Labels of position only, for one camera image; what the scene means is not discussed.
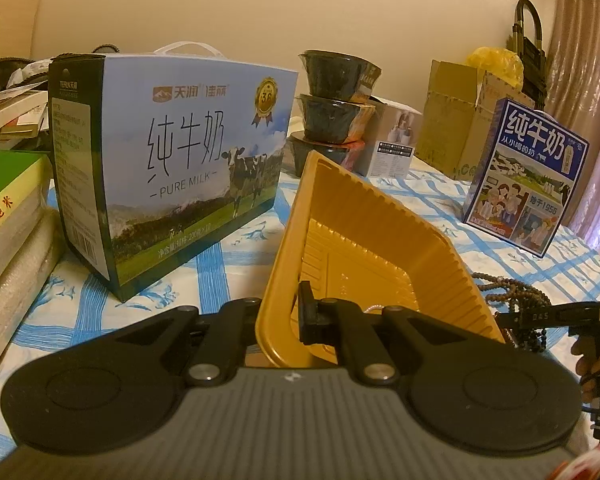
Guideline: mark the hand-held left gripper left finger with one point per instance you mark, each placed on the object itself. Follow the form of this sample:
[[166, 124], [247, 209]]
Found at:
[[240, 320]]

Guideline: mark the red patterned clothing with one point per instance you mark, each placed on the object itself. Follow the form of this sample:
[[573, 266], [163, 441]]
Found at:
[[575, 470]]

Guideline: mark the dark blue milk carton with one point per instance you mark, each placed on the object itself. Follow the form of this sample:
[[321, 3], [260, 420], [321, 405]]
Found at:
[[520, 185]]

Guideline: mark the yellow plastic tray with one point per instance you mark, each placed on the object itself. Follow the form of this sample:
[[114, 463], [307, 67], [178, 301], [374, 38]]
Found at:
[[360, 240]]

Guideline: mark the small white product box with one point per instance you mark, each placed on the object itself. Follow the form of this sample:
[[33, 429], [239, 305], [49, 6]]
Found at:
[[395, 145]]

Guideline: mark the yellow plastic bag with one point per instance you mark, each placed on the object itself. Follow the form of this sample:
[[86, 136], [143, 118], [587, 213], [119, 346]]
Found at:
[[497, 62]]

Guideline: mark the white wrapped package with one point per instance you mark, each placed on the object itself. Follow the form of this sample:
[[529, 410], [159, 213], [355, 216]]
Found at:
[[10, 280]]

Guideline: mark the black instant food bowl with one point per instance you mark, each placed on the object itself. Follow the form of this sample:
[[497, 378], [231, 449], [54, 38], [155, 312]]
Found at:
[[300, 155], [330, 75], [325, 120]]

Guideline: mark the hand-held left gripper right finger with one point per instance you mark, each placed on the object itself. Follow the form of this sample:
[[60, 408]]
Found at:
[[310, 315]]

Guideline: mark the green book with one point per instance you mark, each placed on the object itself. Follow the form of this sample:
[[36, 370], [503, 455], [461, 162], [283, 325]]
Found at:
[[10, 195]]

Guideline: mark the stack of books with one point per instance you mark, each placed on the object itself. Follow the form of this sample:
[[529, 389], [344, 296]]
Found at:
[[15, 110]]

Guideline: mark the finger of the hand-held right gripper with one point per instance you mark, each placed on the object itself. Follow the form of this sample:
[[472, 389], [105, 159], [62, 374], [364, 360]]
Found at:
[[545, 316]]

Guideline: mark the black folding trolley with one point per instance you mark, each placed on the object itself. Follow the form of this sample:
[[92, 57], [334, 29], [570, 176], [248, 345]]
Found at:
[[530, 60]]

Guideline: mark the light blue milk box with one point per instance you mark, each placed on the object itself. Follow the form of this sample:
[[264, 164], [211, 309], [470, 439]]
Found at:
[[180, 160]]

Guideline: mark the patterned curtain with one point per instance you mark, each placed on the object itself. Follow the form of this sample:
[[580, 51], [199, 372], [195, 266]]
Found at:
[[580, 85]]

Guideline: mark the blue checked tablecloth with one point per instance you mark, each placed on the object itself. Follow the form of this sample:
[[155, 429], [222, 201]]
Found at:
[[240, 255]]

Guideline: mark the person's right hand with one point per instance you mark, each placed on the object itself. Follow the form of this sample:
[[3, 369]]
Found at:
[[587, 360]]

